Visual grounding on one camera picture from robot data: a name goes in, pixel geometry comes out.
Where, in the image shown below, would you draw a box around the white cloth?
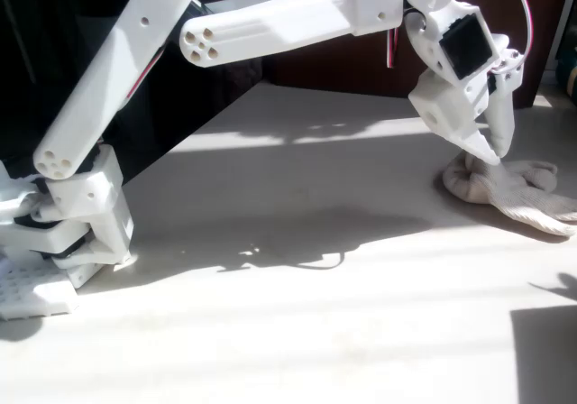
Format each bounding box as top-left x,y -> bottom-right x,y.
441,153 -> 577,237

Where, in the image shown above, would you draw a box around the white door frame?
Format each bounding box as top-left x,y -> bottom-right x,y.
543,0 -> 577,85

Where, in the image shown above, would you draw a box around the dark brown wooden cabinet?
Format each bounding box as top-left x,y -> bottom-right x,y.
263,0 -> 567,110

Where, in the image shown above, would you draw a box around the white perforated base plate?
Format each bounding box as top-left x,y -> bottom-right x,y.
0,250 -> 78,322

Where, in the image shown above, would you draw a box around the red black gripper servo cable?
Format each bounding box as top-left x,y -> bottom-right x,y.
505,0 -> 536,68

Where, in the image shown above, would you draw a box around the red black forearm cable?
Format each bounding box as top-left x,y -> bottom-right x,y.
386,26 -> 402,69

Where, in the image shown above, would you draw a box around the red black shoulder cable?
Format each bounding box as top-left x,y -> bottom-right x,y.
127,46 -> 164,104

